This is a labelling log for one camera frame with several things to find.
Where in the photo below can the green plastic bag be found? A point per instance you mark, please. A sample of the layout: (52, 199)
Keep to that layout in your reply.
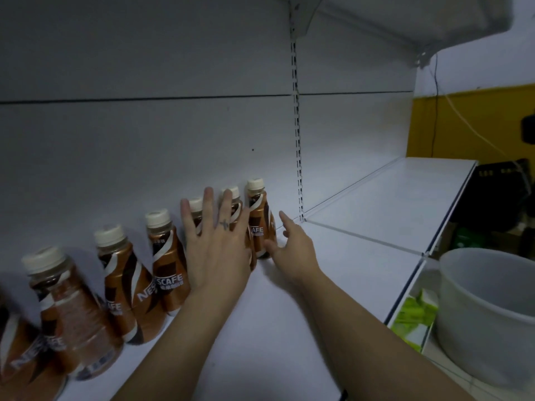
(468, 238)

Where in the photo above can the person's right hand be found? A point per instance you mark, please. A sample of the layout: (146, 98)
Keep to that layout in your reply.
(296, 256)

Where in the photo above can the white metal shelf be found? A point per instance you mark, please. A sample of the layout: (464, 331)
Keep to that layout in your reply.
(125, 141)

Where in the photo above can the group of Nescafe coffee bottles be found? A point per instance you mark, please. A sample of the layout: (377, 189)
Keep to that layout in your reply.
(125, 283)

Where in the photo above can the person's left forearm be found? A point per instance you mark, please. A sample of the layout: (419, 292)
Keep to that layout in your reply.
(179, 350)

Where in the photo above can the pile of green tissue packets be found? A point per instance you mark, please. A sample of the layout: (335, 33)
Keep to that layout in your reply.
(414, 321)

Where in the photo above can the black plastic crate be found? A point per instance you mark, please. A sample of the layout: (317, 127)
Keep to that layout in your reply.
(493, 196)

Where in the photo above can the person's right forearm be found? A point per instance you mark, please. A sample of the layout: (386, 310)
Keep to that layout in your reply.
(376, 342)

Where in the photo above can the white plastic bucket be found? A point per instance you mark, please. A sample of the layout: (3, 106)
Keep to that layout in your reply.
(489, 313)

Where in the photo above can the person's left hand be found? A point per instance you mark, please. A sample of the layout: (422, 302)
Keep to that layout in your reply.
(217, 258)

